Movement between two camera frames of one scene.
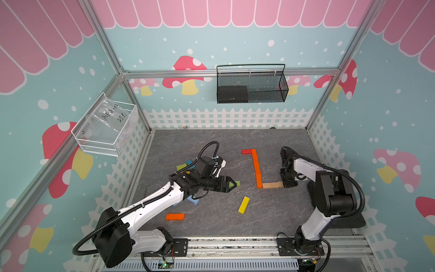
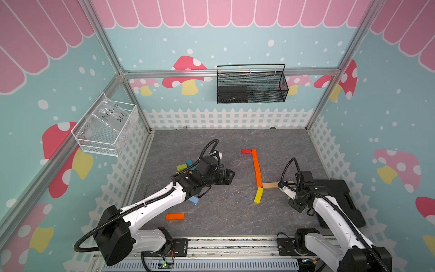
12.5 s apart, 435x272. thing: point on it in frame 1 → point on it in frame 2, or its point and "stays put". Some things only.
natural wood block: [272, 185] stays put
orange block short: [259, 179] stays put
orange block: [257, 168] stays put
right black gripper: [286, 185] → [295, 205]
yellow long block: [244, 204] → [258, 195]
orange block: [254, 151] stays put
